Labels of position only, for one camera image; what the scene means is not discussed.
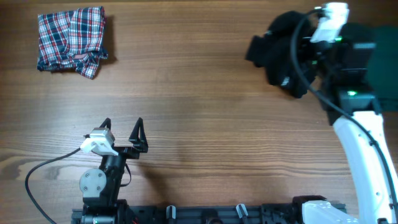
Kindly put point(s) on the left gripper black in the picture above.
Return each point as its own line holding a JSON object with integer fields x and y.
{"x": 138, "y": 143}

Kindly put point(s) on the black garment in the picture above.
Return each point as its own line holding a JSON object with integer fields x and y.
{"x": 271, "y": 52}

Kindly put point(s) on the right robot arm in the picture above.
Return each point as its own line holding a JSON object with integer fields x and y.
{"x": 369, "y": 162}

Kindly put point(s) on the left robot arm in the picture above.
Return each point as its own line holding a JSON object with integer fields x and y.
{"x": 100, "y": 187}

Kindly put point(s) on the plaid folded cloth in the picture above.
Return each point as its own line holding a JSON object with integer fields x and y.
{"x": 72, "y": 40}

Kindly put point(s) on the dark green folded garment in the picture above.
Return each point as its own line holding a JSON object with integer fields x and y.
{"x": 382, "y": 67}

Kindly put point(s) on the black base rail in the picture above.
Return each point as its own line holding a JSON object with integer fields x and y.
{"x": 263, "y": 214}

